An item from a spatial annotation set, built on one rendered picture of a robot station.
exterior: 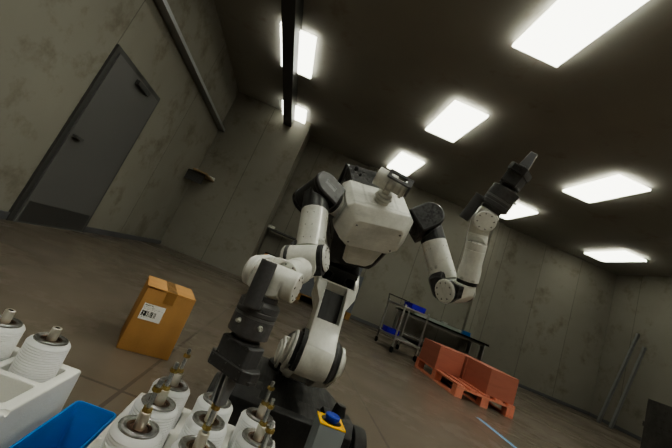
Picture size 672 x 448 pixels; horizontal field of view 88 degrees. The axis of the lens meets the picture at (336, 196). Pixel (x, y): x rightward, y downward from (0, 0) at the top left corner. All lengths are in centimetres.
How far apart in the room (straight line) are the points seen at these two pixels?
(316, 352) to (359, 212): 48
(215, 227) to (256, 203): 106
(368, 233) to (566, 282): 1139
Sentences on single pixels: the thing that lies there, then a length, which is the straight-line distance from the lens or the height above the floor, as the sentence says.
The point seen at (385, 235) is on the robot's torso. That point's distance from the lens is 122.
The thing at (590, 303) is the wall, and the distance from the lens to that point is 1293.
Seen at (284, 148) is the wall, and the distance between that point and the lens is 868.
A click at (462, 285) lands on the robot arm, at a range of 124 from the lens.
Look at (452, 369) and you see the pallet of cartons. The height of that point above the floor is 21.
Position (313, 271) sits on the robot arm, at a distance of 98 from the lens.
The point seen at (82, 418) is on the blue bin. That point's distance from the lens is 124.
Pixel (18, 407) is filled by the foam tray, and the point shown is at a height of 18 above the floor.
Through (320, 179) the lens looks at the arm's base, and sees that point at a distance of 115.
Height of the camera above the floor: 63
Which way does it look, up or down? 13 degrees up
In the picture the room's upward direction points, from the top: 22 degrees clockwise
